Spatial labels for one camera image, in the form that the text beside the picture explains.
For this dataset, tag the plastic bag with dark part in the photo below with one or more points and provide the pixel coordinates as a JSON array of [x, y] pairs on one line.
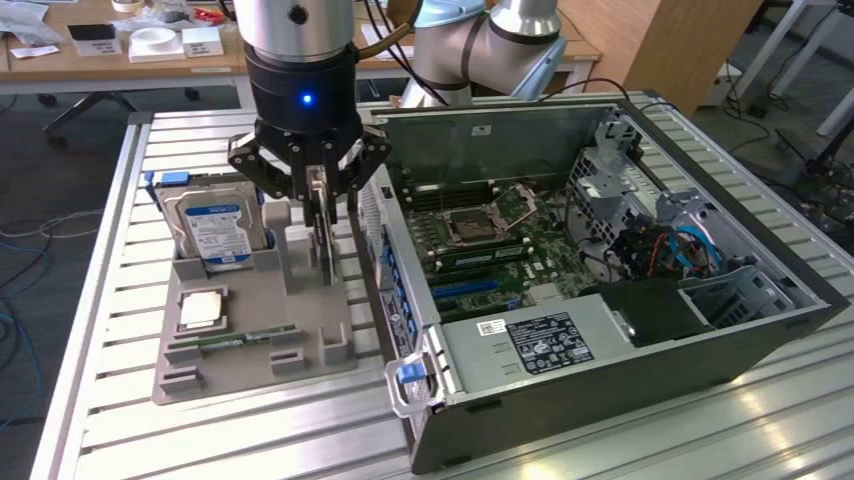
[[169, 17]]

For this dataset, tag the silver perforated drive cage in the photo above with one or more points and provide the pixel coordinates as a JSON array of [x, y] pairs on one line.
[[600, 220]]

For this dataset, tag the silver CPU chip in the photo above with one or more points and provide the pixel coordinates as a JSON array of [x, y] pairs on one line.
[[201, 310]]

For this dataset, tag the red small item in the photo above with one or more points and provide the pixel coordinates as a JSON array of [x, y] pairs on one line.
[[206, 16]]

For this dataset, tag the silver metal bay frame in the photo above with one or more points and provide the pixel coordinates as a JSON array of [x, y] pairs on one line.
[[693, 215]]

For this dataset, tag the white tape roll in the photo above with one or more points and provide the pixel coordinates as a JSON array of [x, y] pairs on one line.
[[152, 37]]

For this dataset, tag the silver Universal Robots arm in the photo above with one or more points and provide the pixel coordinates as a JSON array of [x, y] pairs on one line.
[[293, 30]]

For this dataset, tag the clear plastic bag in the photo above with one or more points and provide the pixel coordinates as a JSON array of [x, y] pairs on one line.
[[26, 22]]

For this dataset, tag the grey power supply unit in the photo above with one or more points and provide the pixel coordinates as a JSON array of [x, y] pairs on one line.
[[480, 360]]

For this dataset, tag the black open PC case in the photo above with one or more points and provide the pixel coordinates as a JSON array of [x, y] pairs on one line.
[[600, 400]]

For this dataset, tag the hard disk with blue caddy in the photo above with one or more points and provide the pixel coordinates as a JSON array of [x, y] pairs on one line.
[[216, 230]]

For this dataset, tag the black equipment stand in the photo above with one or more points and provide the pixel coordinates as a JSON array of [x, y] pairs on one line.
[[827, 170]]

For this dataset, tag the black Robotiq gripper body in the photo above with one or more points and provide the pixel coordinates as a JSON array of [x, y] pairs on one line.
[[300, 90]]

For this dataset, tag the silver disk bay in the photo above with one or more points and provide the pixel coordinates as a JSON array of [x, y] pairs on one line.
[[733, 300]]

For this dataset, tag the blue expansion slot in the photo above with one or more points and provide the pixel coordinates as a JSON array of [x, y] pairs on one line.
[[463, 289]]

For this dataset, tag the white paper card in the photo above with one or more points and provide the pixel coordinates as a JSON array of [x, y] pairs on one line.
[[33, 51]]

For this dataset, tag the wooden desk white frame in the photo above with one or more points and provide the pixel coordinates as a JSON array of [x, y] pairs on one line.
[[66, 65], [583, 50]]

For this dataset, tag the small white unit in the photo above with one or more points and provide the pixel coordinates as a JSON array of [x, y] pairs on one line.
[[723, 85]]

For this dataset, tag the silver socket cover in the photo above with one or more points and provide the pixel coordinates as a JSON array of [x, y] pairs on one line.
[[516, 202]]

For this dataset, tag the black case lock latch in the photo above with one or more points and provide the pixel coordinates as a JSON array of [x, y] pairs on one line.
[[384, 192]]

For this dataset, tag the grey plastic parts rack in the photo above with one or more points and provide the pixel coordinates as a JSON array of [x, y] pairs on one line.
[[266, 310]]

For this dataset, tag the white table frame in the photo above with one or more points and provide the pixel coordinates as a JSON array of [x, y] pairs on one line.
[[836, 110]]

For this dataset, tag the wooden cabinet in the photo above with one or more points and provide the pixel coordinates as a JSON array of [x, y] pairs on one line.
[[667, 50]]

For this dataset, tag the Nvidia GPU card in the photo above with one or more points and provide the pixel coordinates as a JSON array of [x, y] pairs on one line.
[[326, 260]]

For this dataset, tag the black chair base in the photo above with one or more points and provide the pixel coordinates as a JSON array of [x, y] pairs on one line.
[[93, 107]]

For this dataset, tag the white cube box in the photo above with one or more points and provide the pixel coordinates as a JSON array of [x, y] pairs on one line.
[[201, 42]]

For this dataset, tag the green Dell motherboard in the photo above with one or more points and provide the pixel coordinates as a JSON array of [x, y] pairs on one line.
[[513, 272]]

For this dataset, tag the small beige tape roll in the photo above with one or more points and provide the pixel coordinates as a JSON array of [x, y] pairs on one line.
[[125, 5]]

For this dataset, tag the white box with black lid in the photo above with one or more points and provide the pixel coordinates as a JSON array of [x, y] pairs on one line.
[[93, 40]]

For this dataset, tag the silver drive cage bracket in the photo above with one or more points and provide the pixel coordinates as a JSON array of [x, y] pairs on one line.
[[600, 189]]

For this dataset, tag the CPU socket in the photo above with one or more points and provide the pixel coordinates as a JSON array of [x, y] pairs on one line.
[[469, 225]]

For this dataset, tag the flat white box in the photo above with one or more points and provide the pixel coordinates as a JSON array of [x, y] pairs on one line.
[[156, 55]]

